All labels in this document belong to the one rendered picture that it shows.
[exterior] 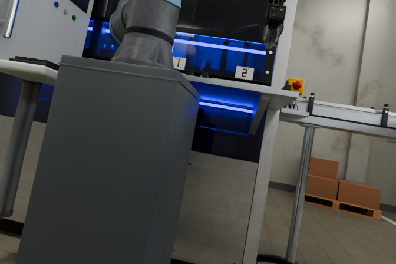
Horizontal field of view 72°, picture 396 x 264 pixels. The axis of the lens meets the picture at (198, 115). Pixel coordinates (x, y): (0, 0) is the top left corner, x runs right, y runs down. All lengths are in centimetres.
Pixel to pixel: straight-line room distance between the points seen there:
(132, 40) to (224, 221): 98
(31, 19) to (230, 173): 104
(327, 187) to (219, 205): 326
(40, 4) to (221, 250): 129
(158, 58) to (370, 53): 531
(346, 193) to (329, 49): 263
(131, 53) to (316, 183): 406
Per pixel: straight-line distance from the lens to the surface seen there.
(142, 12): 65
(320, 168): 482
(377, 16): 605
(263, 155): 134
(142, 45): 62
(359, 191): 454
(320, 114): 151
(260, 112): 109
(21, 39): 122
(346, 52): 579
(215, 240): 140
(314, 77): 551
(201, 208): 137
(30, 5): 126
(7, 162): 143
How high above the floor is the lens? 68
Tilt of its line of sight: 4 degrees up
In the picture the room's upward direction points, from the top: 10 degrees clockwise
